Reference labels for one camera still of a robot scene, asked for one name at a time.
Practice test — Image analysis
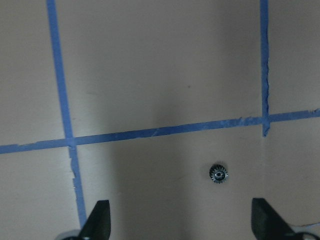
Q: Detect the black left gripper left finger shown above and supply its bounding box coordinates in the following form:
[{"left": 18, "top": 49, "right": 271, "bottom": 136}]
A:
[{"left": 77, "top": 200, "right": 111, "bottom": 240}]

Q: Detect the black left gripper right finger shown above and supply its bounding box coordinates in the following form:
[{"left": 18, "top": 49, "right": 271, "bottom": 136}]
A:
[{"left": 251, "top": 198, "right": 301, "bottom": 240}]

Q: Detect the small black bearing gear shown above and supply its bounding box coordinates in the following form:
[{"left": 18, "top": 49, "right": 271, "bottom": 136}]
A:
[{"left": 209, "top": 164, "right": 229, "bottom": 184}]

